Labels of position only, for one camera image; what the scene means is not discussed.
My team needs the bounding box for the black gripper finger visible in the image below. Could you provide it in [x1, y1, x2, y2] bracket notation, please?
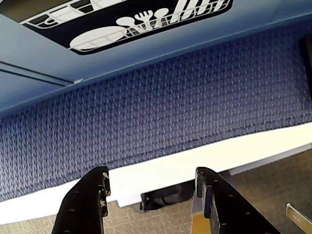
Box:
[195, 167, 281, 234]
[51, 166, 111, 234]

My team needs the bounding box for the black object under counter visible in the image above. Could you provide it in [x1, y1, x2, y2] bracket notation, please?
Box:
[140, 184, 197, 212]

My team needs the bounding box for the yellow wooden block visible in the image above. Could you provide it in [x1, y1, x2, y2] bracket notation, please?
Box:
[192, 211, 208, 234]

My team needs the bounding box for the blue woven placemat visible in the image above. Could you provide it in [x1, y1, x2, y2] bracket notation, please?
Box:
[0, 23, 312, 203]

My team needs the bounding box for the blue cabinet panel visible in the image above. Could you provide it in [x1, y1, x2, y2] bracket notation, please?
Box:
[0, 0, 312, 114]

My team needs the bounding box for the black white dish rack sticker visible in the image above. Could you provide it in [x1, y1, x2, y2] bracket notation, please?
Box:
[19, 0, 234, 56]

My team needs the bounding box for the grey lilac post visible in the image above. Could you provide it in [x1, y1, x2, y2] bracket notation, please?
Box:
[191, 192, 205, 215]

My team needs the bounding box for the silver metal drawer handle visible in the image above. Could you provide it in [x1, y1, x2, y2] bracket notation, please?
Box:
[285, 202, 312, 231]

